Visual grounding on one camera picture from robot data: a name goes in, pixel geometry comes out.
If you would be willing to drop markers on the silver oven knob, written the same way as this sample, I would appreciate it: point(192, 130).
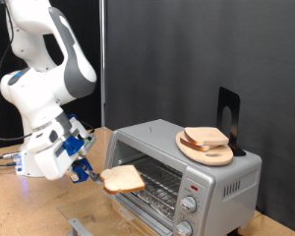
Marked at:
point(188, 204)
point(184, 228)

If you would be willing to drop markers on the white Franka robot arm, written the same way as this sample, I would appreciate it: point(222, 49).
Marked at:
point(39, 88)

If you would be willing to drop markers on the red oven indicator light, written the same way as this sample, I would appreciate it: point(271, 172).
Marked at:
point(194, 188)

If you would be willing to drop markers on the vertical metal pole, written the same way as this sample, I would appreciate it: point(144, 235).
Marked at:
point(102, 49)

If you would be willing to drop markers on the aluminium foil crumb tray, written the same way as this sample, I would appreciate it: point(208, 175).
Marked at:
point(154, 200)

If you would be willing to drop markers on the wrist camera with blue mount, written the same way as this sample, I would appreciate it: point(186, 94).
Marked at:
point(72, 144)

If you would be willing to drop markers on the black metal bookend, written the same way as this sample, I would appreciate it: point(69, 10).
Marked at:
point(234, 108)

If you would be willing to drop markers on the black spatula with blue block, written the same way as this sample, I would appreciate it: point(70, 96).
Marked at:
point(82, 168)

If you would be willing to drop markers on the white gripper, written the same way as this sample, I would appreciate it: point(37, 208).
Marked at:
point(49, 160)

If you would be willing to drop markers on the oval wooden cutting board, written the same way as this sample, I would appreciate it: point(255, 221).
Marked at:
point(213, 159)

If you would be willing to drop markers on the silver toaster oven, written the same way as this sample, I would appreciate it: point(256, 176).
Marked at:
point(213, 183)

